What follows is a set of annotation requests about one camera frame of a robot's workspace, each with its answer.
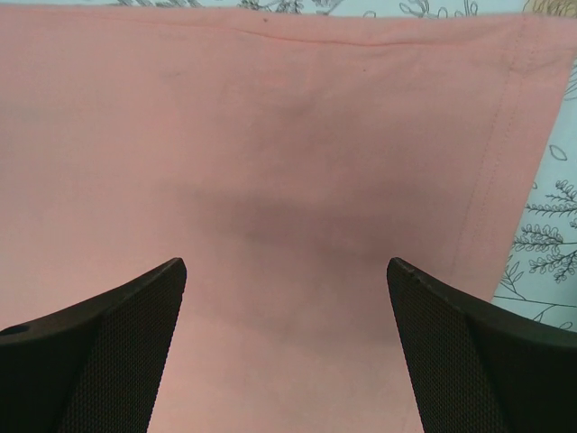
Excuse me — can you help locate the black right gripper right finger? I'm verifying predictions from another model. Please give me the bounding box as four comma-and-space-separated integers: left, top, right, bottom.
387, 258, 576, 433

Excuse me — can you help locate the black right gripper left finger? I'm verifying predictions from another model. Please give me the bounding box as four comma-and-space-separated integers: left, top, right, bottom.
1, 258, 187, 433

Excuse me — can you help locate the salmon pink t shirt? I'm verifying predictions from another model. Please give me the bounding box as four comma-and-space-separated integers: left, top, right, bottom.
1, 5, 576, 432

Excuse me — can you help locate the floral patterned table mat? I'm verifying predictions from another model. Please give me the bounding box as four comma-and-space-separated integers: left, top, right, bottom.
75, 1, 576, 327

